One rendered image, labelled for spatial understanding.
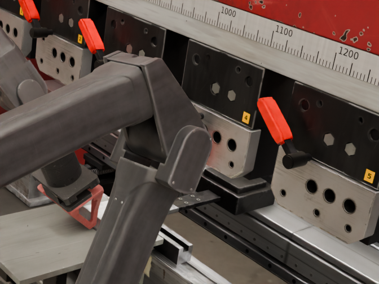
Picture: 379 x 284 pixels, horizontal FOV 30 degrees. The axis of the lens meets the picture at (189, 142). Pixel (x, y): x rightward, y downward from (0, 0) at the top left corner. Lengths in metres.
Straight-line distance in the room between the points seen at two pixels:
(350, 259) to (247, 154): 0.38
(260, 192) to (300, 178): 0.45
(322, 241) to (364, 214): 0.45
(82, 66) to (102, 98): 0.56
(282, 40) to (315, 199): 0.20
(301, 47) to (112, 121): 0.29
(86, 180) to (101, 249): 0.35
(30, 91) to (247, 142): 0.31
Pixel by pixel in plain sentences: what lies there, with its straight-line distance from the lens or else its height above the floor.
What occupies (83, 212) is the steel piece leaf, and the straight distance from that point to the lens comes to 1.19.
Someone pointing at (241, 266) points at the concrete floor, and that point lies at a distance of 3.15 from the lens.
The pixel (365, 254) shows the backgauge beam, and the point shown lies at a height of 0.98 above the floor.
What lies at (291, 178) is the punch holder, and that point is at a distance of 0.91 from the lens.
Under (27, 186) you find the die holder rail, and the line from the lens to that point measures 1.49.
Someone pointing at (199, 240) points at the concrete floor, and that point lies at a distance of 3.29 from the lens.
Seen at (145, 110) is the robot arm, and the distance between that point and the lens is 0.70.
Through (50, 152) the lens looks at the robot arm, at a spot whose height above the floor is 1.30.
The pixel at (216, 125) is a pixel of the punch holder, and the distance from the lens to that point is 0.99.
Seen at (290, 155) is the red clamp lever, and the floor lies 1.26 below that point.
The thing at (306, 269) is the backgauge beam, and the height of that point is 0.94.
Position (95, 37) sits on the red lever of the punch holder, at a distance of 1.15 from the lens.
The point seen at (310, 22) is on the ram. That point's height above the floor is 1.41.
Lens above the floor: 1.56
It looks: 21 degrees down
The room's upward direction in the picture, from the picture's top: 9 degrees clockwise
